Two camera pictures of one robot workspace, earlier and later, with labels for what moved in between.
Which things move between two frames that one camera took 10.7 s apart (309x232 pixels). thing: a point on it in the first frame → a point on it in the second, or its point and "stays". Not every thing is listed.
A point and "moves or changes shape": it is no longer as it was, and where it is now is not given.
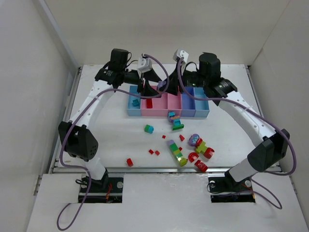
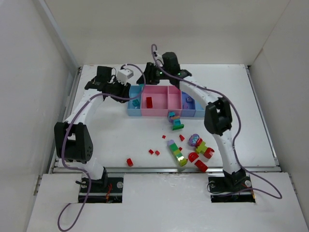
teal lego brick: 135,102 stays
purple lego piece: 161,83 moves or changes shape
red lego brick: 149,103 stays
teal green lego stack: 175,120 stays
